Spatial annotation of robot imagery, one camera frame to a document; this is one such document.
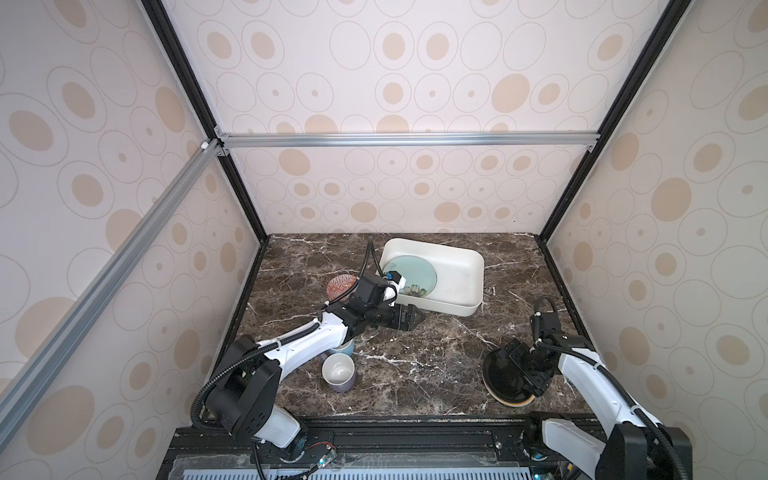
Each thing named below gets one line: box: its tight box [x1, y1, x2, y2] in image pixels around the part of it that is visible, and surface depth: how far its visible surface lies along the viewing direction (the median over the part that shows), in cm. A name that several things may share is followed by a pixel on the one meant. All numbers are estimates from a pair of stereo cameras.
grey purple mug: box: [321, 352, 356, 393], surface depth 83 cm
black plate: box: [482, 349, 537, 407], surface depth 82 cm
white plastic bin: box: [380, 238, 485, 316], surface depth 111 cm
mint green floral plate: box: [383, 255, 437, 297], surface depth 111 cm
